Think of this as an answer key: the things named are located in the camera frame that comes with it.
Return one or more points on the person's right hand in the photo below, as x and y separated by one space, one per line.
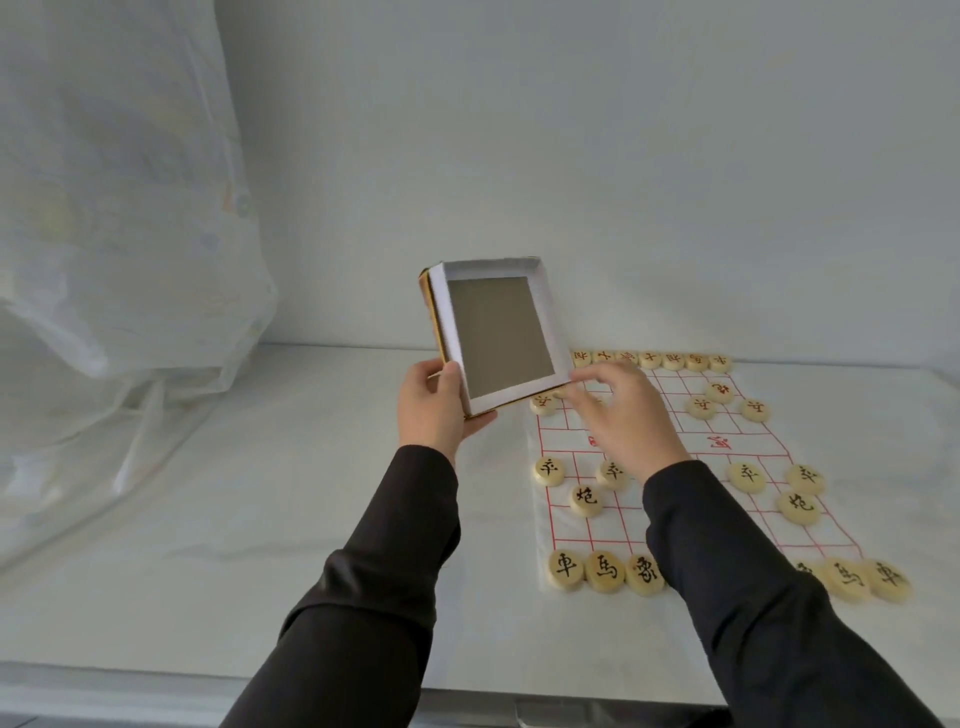
630 424

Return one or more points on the person's left hand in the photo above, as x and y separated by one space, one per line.
435 409

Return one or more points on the red grid xiangqi board sheet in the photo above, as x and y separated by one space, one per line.
705 457

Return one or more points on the white cardboard box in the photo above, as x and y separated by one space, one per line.
499 337

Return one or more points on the person's left forearm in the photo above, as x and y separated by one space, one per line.
352 600

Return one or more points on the person's right forearm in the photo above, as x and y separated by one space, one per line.
750 615

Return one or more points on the grey desk drawer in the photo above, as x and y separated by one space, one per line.
585 711

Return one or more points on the sheer white curtain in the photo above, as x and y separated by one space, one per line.
112 225

